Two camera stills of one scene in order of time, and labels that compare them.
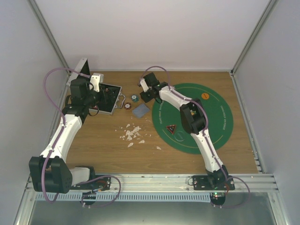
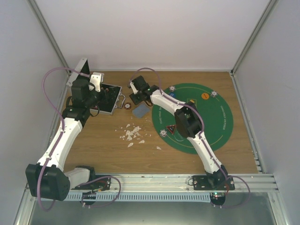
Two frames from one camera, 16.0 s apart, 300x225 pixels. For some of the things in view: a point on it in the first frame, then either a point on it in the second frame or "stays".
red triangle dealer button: [171, 128] stays
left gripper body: [103, 99] stays
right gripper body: [148, 98] -> [138, 101]
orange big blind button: [205, 96] stays
